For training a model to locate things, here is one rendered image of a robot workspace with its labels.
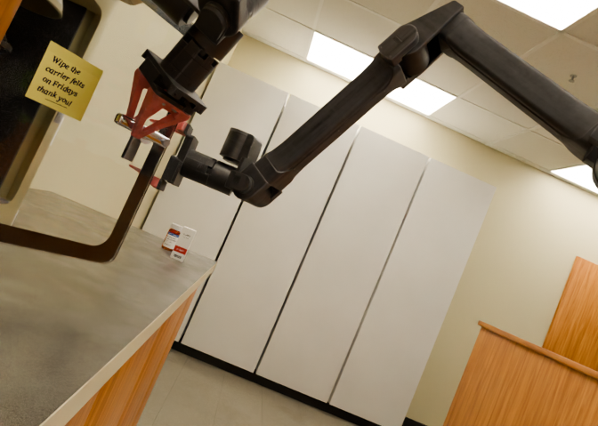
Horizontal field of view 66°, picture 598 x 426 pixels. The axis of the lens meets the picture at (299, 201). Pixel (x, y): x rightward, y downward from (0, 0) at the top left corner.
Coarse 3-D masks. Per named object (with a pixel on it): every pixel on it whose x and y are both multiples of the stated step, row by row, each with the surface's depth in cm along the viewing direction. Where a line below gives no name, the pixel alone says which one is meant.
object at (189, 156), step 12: (192, 144) 90; (180, 156) 89; (192, 156) 89; (204, 156) 90; (180, 168) 88; (192, 168) 89; (204, 168) 89; (180, 180) 93; (192, 180) 91; (204, 180) 90
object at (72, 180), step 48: (48, 0) 56; (96, 0) 60; (144, 0) 65; (0, 48) 53; (96, 48) 62; (144, 48) 67; (0, 96) 55; (96, 96) 64; (144, 96) 69; (0, 144) 56; (48, 144) 60; (96, 144) 66; (144, 144) 72; (0, 192) 58; (48, 192) 62; (96, 192) 68; (144, 192) 74; (0, 240) 59; (48, 240) 64; (96, 240) 70
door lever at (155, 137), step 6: (120, 114) 62; (114, 120) 63; (120, 120) 62; (126, 120) 63; (132, 120) 63; (126, 126) 63; (132, 126) 64; (144, 126) 65; (156, 132) 67; (144, 138) 67; (150, 138) 66; (156, 138) 67; (162, 138) 68; (162, 144) 68; (168, 144) 69
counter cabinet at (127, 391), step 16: (176, 320) 152; (160, 336) 124; (144, 352) 105; (160, 352) 145; (128, 368) 91; (144, 368) 120; (160, 368) 175; (112, 384) 80; (128, 384) 102; (144, 384) 139; (96, 400) 72; (112, 400) 88; (128, 400) 115; (144, 400) 166; (80, 416) 65; (96, 416) 78; (112, 416) 98; (128, 416) 133
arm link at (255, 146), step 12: (240, 132) 90; (228, 144) 90; (240, 144) 90; (252, 144) 89; (228, 156) 89; (240, 156) 90; (252, 156) 90; (240, 168) 88; (228, 180) 87; (240, 180) 85; (252, 180) 85; (240, 192) 85
